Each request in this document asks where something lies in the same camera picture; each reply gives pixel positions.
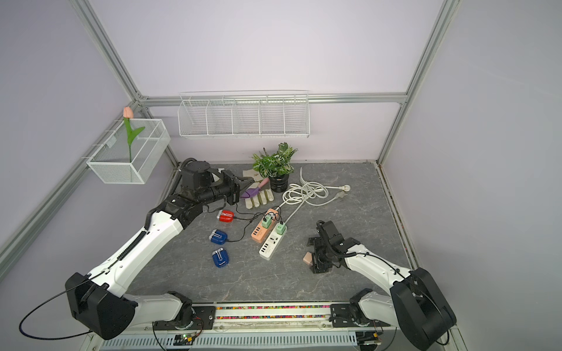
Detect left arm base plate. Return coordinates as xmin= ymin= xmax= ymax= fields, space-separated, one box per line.
xmin=155 ymin=305 xmax=217 ymax=331

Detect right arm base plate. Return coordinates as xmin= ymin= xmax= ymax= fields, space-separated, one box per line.
xmin=329 ymin=303 xmax=390 ymax=328

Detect black USB cable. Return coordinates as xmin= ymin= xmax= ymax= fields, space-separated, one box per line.
xmin=232 ymin=202 xmax=269 ymax=222

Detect green USB charger cube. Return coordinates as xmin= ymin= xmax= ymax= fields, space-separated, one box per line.
xmin=261 ymin=213 xmax=276 ymax=229

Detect white wire wall shelf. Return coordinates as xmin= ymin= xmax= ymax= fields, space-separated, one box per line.
xmin=177 ymin=90 xmax=310 ymax=139

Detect white gardening glove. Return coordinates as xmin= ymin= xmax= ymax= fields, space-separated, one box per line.
xmin=242 ymin=169 xmax=275 ymax=209

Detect blue electric shaver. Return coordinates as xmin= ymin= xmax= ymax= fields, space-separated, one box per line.
xmin=212 ymin=247 xmax=230 ymax=268
xmin=209 ymin=230 xmax=228 ymax=245

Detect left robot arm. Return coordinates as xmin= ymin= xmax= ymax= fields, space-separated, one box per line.
xmin=65 ymin=158 xmax=254 ymax=340

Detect pink charger cube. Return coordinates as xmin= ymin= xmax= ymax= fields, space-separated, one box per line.
xmin=303 ymin=252 xmax=313 ymax=267

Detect orange power strip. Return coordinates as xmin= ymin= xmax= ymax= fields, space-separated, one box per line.
xmin=251 ymin=209 xmax=280 ymax=244

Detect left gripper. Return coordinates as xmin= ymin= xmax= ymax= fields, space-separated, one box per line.
xmin=198 ymin=170 xmax=253 ymax=206

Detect white coiled power cords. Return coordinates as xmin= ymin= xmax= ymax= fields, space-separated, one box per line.
xmin=271 ymin=166 xmax=352 ymax=225

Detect black USB cable spare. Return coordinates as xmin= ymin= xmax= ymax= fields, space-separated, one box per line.
xmin=227 ymin=207 xmax=281 ymax=243

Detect potted green plant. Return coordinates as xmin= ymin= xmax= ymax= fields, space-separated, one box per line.
xmin=252 ymin=142 xmax=298 ymax=193

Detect white power strip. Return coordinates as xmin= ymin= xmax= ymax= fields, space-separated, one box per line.
xmin=259 ymin=226 xmax=287 ymax=260

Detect white mesh wall basket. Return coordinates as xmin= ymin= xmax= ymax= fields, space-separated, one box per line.
xmin=86 ymin=118 xmax=171 ymax=184

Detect purple pink garden trowel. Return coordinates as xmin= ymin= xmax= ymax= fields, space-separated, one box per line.
xmin=253 ymin=178 xmax=269 ymax=197

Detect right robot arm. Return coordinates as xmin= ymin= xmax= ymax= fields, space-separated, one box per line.
xmin=308 ymin=221 xmax=457 ymax=350

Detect artificial pink tulip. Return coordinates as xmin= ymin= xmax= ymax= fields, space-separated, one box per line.
xmin=123 ymin=107 xmax=145 ymax=163

